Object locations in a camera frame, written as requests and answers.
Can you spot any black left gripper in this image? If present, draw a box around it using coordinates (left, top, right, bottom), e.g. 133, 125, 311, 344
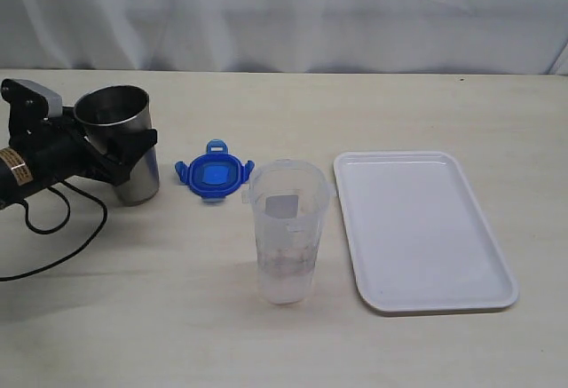
1, 78, 158, 194

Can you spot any stainless steel cup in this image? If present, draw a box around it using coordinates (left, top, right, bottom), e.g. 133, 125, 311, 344
74, 85, 160, 206

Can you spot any blue plastic lid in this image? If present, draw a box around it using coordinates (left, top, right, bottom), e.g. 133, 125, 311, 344
174, 139, 255, 202

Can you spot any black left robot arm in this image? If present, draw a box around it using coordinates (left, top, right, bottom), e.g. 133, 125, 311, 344
1, 78, 160, 207

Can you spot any clear plastic container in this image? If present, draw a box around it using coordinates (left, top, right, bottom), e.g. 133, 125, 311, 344
242, 159, 335, 305

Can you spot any white rectangular tray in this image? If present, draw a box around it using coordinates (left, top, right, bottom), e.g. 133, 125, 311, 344
334, 151, 519, 314

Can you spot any white backdrop curtain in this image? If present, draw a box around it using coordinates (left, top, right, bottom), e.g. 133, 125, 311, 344
1, 0, 567, 75

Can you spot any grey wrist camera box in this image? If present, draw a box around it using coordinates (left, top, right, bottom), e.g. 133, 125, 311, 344
14, 79, 63, 118

